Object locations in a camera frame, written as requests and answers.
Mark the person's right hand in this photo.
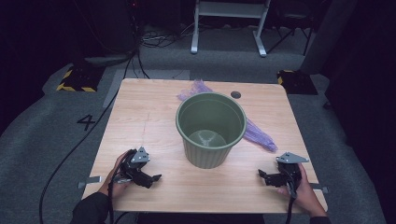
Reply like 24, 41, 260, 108
276, 162, 329, 218

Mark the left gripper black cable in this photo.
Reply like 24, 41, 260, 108
106, 148, 138, 224

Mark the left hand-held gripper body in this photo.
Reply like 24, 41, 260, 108
113, 147, 154, 189

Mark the bundle of floor cables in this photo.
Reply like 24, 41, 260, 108
139, 22, 195, 49

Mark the green plastic bin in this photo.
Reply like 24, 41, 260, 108
175, 91, 248, 170

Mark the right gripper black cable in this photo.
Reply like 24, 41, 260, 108
284, 169, 297, 224

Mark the purple plastic bag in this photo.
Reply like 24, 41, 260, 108
177, 78, 278, 153

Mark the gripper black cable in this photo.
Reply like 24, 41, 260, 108
284, 169, 297, 224
106, 148, 138, 224

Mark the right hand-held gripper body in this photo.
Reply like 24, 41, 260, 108
273, 151, 310, 198

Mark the person's left hand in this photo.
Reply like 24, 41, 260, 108
98, 150, 134, 200

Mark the white metal stand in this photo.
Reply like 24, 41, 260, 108
190, 0, 272, 58

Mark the grey column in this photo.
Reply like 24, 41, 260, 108
299, 0, 360, 76

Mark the long black floor cable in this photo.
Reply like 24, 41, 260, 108
38, 49, 142, 224

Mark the grey metal table bracket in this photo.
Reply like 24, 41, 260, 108
309, 182, 330, 194
77, 175, 103, 189

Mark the yellow black striped base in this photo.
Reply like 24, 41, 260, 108
55, 64, 106, 93
276, 69, 319, 96

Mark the black folding stand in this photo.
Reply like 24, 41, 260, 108
266, 0, 316, 57

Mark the black equipment rack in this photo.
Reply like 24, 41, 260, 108
123, 0, 142, 63

